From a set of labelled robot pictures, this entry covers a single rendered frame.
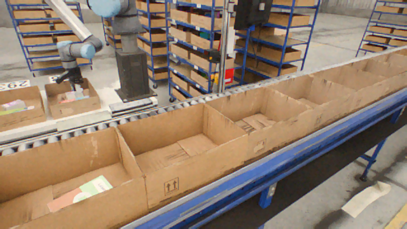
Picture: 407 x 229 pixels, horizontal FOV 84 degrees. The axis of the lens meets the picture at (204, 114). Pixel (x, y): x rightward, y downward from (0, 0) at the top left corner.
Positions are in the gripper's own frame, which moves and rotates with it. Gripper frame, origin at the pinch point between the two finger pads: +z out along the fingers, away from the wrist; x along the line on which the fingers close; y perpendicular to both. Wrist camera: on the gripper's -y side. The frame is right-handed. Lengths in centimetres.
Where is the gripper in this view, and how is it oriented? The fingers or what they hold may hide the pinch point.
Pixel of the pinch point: (74, 94)
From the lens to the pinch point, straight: 188.6
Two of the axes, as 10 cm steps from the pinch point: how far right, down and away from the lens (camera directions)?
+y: 8.0, -2.8, 5.4
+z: -0.3, 8.7, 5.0
